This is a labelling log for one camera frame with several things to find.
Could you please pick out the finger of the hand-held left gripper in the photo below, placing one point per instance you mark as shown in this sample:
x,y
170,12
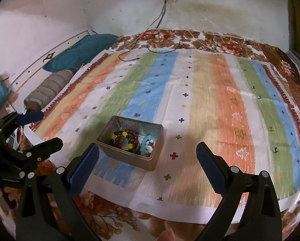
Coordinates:
x,y
31,117
47,146

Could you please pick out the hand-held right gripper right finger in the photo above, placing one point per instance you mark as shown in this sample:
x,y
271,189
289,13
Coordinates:
x,y
211,168

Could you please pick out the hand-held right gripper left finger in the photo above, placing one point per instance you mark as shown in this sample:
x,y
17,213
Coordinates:
x,y
85,170

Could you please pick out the metal tin box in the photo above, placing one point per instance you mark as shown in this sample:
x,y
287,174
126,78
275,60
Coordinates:
x,y
129,159

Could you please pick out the striped grey bolster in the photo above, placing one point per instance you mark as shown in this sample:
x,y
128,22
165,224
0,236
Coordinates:
x,y
49,87

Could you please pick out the white headboard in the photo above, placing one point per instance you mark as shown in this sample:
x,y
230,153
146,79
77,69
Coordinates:
x,y
26,65

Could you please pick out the striped colourful cloth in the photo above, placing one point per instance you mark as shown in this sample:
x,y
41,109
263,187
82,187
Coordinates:
x,y
215,105

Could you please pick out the teal pillow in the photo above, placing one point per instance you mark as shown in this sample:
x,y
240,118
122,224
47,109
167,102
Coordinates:
x,y
89,47

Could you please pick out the clear plastic storage box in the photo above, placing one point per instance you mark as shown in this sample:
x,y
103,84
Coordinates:
x,y
294,57

